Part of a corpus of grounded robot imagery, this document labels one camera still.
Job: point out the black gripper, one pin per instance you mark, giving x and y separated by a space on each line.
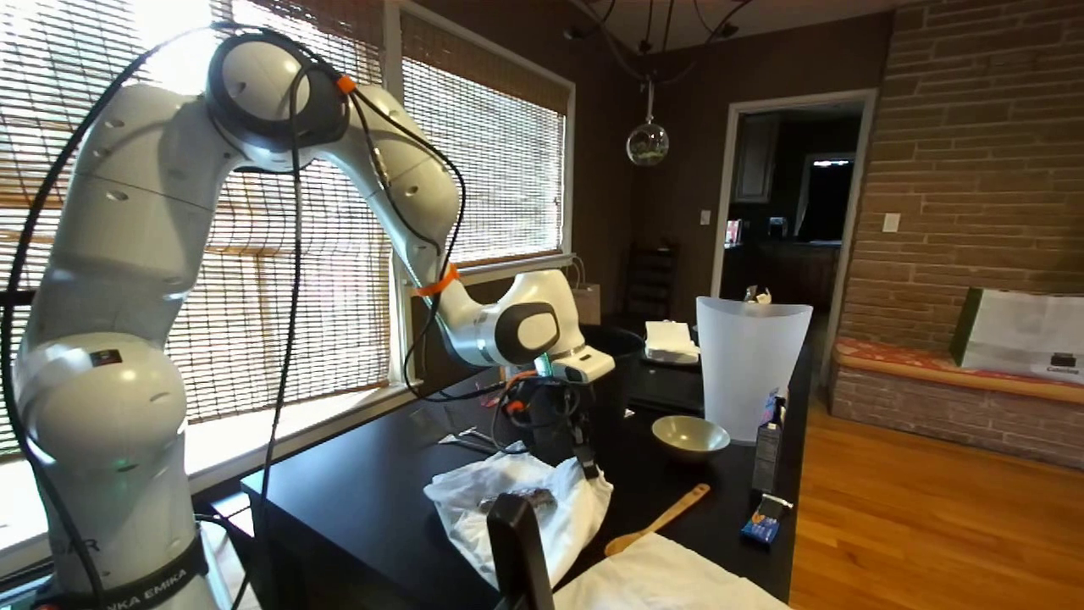
551 416

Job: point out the large white cloth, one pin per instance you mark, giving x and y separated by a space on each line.
565 502

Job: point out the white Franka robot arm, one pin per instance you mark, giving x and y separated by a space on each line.
91 387

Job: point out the black plastic bin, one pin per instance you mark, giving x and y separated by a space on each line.
613 429

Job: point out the green ceramic bowl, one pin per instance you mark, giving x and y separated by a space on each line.
690 434

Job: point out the wooden spoon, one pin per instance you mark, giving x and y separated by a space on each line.
671 514

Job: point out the folded white napkins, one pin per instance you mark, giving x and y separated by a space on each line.
668 344

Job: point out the spray bottle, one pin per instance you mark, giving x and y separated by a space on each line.
769 445

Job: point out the blue small box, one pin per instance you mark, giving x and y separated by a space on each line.
767 516

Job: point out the white paper bag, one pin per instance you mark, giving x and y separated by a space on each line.
1020 333

